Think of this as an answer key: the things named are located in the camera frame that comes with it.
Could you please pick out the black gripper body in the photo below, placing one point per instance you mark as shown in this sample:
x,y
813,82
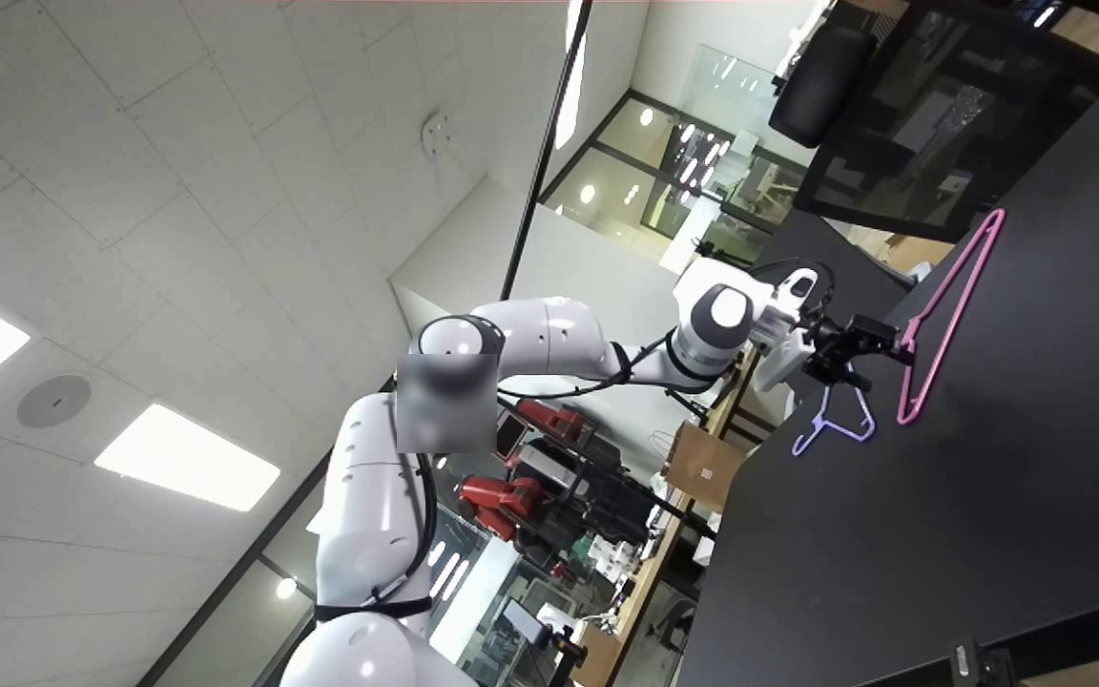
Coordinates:
x,y
838,348

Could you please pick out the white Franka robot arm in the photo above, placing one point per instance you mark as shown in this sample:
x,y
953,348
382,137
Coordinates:
x,y
537,338

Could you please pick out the black rack pole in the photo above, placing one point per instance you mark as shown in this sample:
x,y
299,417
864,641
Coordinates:
x,y
551,137

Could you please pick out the brown cardboard box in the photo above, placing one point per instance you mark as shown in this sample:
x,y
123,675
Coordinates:
x,y
707,468

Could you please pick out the black office chair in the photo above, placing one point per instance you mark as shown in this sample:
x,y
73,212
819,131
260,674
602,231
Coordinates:
x,y
819,82

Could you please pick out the large rectangular ceiling light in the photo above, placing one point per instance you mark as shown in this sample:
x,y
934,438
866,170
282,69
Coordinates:
x,y
188,458

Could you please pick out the round ceiling speaker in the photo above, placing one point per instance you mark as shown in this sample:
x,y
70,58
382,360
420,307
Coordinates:
x,y
55,402

